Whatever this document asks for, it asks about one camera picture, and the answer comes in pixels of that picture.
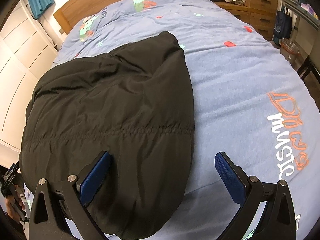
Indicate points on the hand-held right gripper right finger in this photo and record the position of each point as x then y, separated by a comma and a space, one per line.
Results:
230, 180

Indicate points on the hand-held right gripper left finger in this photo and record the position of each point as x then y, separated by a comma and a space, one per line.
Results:
93, 180

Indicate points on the black puffer jacket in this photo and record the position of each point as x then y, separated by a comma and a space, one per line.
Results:
112, 120

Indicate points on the person's left forearm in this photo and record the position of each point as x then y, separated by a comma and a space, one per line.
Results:
11, 228

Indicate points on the person's left hand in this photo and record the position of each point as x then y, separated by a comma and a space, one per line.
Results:
10, 205

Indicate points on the blue printed blanket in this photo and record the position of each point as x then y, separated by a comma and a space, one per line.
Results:
237, 85

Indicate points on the white wardrobe doors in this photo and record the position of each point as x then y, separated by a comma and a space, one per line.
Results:
17, 62

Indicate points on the black chair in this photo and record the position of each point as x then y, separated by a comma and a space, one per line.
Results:
308, 67

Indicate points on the navy tote bag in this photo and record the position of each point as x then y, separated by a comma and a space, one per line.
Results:
282, 25

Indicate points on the wooden dresser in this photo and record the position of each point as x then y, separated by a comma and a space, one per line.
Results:
260, 7

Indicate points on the wooden headboard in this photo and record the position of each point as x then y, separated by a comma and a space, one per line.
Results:
82, 5

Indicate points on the glass table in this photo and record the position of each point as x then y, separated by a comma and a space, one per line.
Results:
302, 7

